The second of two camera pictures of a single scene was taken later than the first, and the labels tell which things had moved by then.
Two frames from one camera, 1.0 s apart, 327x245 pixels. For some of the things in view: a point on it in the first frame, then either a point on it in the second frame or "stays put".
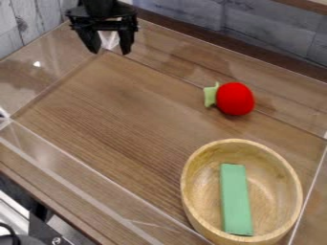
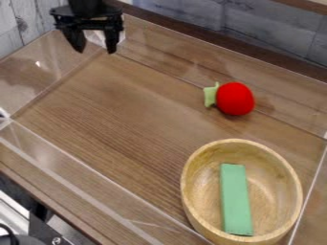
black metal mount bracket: (43, 233) stays put
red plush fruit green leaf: (231, 98) stays put
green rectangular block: (235, 200) stays put
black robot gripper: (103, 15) -> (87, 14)
